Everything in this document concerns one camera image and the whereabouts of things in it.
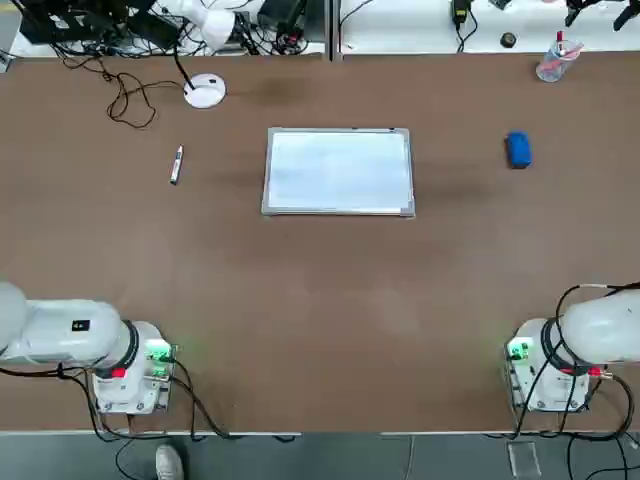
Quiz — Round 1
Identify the blue whiteboard eraser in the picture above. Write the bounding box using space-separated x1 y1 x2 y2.
504 130 536 170

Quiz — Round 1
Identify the white blue whiteboard marker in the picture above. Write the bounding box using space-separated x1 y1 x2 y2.
167 144 186 187

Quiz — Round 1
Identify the silver framed whiteboard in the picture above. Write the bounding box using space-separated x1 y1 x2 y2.
259 126 417 220

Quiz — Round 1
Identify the pink pen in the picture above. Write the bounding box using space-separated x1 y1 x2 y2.
542 43 584 72

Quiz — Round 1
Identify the clear plastic pen cup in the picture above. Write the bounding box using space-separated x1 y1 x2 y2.
535 40 584 84

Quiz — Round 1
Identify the white desk lamp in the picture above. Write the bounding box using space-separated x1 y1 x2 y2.
158 0 237 110

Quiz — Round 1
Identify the black electronic box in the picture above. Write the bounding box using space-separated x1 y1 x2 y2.
127 4 180 51

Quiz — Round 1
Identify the metal floor plate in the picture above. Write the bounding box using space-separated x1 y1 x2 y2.
507 441 543 478

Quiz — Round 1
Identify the black desktop device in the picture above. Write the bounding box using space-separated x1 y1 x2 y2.
19 0 126 45

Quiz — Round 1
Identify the person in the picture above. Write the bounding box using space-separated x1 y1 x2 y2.
154 443 186 480

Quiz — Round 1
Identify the aluminium frame rail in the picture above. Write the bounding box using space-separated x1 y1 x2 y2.
322 0 346 62

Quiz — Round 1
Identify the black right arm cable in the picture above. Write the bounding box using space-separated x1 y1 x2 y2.
547 281 640 381

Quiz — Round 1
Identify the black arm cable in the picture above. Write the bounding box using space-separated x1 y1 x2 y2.
0 362 101 384
547 281 640 381

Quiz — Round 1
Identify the black right base cable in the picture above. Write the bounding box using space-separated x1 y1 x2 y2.
514 372 636 442

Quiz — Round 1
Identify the black base cable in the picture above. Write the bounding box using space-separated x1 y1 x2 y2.
92 357 301 444
514 372 636 442

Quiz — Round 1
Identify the black lamp cable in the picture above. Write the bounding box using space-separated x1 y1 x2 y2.
59 49 194 133

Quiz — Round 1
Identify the black left base cable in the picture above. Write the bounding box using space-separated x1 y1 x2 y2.
92 357 301 444

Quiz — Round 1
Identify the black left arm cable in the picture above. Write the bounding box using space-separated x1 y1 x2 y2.
0 362 101 384

